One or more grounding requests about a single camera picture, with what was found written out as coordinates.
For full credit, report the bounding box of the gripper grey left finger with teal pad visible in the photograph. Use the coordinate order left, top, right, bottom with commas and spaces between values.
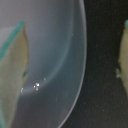
0, 22, 29, 128

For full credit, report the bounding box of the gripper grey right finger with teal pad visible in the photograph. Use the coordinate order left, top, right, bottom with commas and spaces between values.
116, 20, 128, 96

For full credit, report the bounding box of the grey toy frying pan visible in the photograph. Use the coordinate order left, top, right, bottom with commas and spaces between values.
0, 0, 87, 128

